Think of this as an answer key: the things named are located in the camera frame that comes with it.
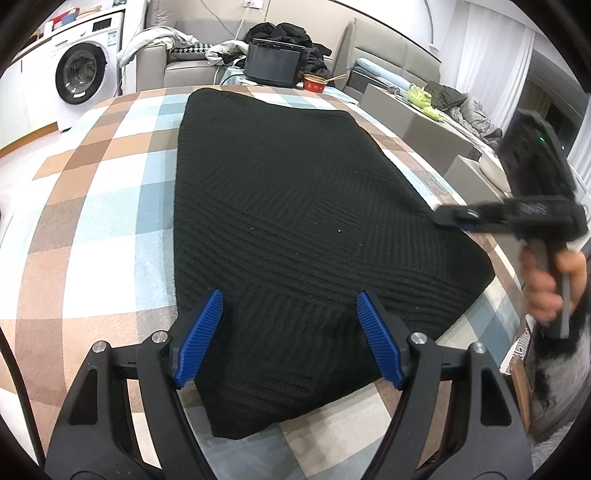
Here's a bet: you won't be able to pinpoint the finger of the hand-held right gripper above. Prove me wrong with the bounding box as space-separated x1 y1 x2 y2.
431 203 518 234

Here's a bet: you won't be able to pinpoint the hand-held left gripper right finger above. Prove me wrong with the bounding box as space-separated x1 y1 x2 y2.
356 290 534 480

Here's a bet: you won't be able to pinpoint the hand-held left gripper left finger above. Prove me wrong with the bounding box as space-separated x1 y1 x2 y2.
44 288 225 480

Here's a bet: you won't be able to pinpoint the black knit sweater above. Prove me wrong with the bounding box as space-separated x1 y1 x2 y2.
173 87 496 440

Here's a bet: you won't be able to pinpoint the person's right forearm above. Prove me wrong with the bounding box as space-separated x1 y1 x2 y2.
526 305 591 444

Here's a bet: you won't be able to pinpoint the person's right hand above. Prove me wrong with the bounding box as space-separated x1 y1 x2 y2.
519 247 587 326

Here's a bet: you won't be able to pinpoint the grey upholstered bench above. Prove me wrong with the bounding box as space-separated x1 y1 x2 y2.
360 85 478 174
445 154 511 195

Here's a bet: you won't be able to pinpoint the grey clothing pile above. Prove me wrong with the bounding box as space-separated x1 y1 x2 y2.
424 80 505 147

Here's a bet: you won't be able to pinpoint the dark window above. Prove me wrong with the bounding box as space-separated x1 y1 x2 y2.
524 76 585 160

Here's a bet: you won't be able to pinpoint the green plush toy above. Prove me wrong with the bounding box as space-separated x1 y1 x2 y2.
405 83 445 123

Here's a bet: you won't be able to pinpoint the black white striped rug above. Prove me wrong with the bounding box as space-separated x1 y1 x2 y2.
501 318 534 374

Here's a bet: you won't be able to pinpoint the plaid blanket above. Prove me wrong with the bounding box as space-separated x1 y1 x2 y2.
0 83 522 480

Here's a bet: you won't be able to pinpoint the white curtain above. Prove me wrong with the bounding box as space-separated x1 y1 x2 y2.
455 14 536 134

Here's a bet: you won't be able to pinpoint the beige upholstered headboard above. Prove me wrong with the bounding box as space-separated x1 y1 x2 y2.
332 21 460 93

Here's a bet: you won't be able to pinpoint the light blue pillow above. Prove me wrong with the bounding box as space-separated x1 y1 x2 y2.
355 58 402 86

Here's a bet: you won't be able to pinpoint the black jacket pile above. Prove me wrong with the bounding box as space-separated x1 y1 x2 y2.
242 22 333 81

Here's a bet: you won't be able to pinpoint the grey sofa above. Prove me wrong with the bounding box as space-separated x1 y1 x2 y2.
136 0 259 90

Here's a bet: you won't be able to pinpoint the white grey garment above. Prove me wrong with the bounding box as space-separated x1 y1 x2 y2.
205 41 250 65

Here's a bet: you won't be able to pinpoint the houndstooth cushion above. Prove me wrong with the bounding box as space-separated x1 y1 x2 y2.
171 39 215 58

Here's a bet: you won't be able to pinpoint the white lower kitchen cabinets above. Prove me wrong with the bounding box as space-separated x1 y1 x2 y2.
0 58 61 153

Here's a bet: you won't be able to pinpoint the light grey clothing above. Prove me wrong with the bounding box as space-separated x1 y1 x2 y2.
117 27 195 70

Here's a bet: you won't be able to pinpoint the white washing machine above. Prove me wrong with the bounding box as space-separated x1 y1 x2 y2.
46 9 125 132

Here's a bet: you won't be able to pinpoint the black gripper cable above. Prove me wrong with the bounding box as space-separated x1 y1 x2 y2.
0 330 44 460

